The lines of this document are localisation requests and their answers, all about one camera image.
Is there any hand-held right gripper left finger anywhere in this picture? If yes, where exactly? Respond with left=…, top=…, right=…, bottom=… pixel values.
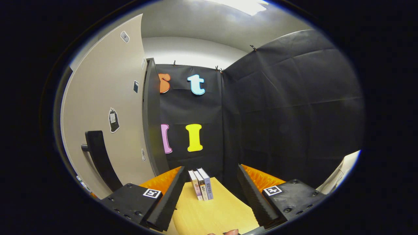
left=100, top=166, right=187, bottom=232

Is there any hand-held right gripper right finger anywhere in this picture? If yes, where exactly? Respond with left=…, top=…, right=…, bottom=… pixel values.
left=237, top=164, right=327, bottom=229

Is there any beige cabinet door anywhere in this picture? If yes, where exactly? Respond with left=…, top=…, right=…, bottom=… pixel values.
left=54, top=14, right=157, bottom=199

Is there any pink spine book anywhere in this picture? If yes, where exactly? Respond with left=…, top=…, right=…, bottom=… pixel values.
left=188, top=170, right=203, bottom=201

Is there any white cloth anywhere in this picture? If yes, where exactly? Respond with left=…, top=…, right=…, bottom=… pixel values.
left=316, top=149, right=362, bottom=195

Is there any black backdrop cloth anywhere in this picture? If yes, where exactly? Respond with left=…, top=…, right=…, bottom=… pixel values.
left=156, top=29, right=364, bottom=196

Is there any long ceiling light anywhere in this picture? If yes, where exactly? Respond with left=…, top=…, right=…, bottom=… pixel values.
left=209, top=0, right=270, bottom=16

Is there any black door handle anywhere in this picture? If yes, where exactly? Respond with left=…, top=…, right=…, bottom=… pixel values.
left=81, top=131, right=124, bottom=192

